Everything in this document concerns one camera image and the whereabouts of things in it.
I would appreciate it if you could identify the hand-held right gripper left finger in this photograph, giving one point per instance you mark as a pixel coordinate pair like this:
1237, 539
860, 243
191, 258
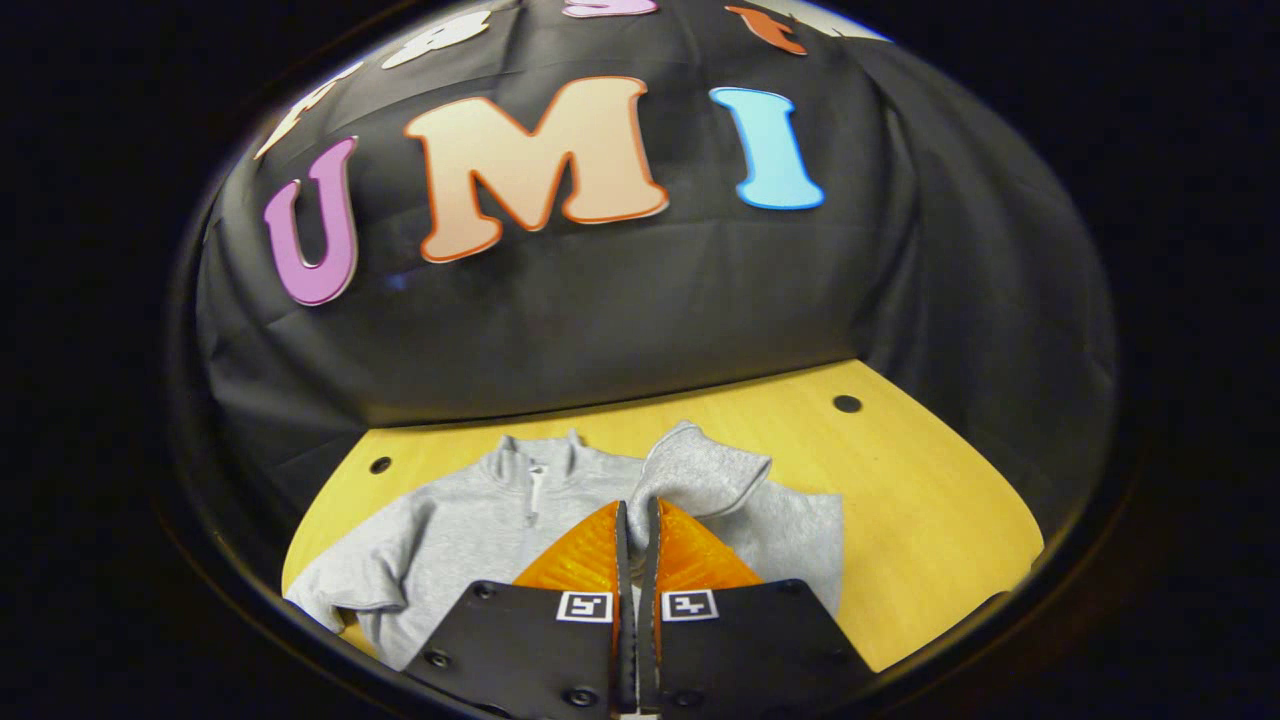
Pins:
540, 650

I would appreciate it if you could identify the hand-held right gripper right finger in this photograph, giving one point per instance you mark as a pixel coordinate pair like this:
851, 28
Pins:
740, 650

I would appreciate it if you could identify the grey zip-neck sweatshirt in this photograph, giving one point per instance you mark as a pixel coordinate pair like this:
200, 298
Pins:
450, 540

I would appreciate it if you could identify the black backdrop cloth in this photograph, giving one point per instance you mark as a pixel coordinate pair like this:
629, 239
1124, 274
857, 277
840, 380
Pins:
620, 320

